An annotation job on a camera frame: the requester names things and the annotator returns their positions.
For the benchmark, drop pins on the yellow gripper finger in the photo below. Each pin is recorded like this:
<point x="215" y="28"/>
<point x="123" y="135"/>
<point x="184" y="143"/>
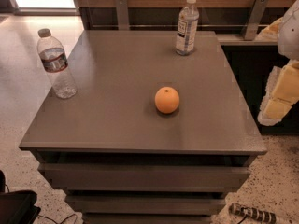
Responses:
<point x="281" y="93"/>
<point x="270" y="32"/>

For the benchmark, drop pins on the blue label plastic bottle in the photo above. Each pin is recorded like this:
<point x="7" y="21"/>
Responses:
<point x="187" y="26"/>

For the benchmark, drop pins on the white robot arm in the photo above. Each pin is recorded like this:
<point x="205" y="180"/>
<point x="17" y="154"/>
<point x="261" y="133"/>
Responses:
<point x="288" y="35"/>

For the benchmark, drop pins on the clear plastic water bottle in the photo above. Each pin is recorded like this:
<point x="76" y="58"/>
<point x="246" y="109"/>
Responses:
<point x="52" y="55"/>

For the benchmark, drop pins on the orange fruit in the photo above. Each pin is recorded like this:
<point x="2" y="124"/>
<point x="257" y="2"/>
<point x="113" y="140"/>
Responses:
<point x="166" y="100"/>

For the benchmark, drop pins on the power strip on floor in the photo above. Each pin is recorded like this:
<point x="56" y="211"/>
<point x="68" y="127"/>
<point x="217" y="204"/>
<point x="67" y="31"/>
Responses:
<point x="254" y="214"/>

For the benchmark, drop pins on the grey drawer cabinet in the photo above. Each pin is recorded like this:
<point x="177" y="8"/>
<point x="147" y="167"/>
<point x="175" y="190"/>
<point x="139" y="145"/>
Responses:
<point x="118" y="159"/>

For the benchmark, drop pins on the black object bottom left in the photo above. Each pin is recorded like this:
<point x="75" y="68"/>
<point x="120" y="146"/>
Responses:
<point x="17" y="207"/>

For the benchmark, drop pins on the right metal wall bracket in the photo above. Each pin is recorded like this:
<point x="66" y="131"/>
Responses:
<point x="250" y="29"/>

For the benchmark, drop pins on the metal wall bracket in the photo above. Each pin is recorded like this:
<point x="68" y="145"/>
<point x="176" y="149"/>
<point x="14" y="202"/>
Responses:
<point x="122" y="14"/>
<point x="250" y="29"/>

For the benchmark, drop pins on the left metal wall bracket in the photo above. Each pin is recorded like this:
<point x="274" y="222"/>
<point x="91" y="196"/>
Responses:
<point x="122" y="14"/>

